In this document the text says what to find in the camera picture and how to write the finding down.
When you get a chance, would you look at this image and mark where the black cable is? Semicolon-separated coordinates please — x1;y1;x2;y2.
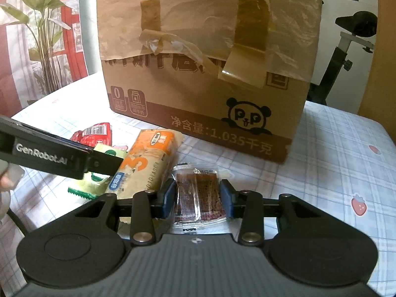
5;207;31;235

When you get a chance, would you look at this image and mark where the black exercise bike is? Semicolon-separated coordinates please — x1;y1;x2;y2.
306;10;378;106

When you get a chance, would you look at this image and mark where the light green snack packet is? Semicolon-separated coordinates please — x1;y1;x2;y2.
67;143;128;200

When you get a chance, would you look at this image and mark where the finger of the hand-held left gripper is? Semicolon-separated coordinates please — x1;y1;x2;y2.
83;149;125;177

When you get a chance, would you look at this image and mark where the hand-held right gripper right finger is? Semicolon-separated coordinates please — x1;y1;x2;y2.
218;179;326;246

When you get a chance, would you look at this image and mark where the green leafy plant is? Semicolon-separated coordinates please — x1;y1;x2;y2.
0;0;81;106

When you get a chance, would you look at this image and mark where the clear packet of brown snack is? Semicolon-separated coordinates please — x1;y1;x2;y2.
171;164;231;232

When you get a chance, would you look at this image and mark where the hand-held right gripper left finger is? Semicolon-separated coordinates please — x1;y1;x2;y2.
74;177;177;246

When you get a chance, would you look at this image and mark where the orange wooden panel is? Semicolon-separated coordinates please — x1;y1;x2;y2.
358;0;396;150

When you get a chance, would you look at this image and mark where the person's left hand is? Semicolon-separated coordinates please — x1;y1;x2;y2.
0;160;25;192

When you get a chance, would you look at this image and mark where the red snack packet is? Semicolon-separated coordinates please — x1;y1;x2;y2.
69;122;114;149

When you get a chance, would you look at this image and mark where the brown cardboard box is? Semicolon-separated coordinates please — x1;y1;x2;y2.
96;0;324;165

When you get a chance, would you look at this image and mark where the orange and cream biscuit packet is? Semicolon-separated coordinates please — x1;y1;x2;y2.
104;129;185;201

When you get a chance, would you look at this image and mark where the red and white curtain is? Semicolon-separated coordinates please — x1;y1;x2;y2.
0;0;91;119

